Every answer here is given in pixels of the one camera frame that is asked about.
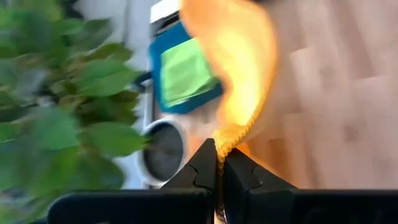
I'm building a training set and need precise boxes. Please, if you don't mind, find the orange microfiber towel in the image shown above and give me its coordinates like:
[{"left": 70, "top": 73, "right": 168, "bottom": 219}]
[{"left": 179, "top": 0, "right": 279, "bottom": 219}]

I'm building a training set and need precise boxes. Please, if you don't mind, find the green microfiber towel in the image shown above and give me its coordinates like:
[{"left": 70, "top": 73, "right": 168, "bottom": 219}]
[{"left": 159, "top": 37, "right": 220, "bottom": 108}]

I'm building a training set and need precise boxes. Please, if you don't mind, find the green leafy potted tree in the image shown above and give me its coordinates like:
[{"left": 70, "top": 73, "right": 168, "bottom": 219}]
[{"left": 0, "top": 0, "right": 150, "bottom": 224}]

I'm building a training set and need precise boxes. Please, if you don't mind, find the white ribbed plant pot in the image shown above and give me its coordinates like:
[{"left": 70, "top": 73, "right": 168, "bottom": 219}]
[{"left": 136, "top": 117, "right": 189, "bottom": 188}]

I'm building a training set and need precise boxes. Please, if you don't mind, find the blue fabric basket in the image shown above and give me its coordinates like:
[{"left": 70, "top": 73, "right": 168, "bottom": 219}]
[{"left": 148, "top": 21, "right": 224, "bottom": 115}]

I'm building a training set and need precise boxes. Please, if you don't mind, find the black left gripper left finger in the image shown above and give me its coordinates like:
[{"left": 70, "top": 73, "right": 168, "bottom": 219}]
[{"left": 47, "top": 138, "right": 218, "bottom": 224}]

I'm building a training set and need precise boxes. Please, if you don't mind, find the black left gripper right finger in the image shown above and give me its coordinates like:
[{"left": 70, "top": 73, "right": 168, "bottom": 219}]
[{"left": 223, "top": 147, "right": 398, "bottom": 224}]

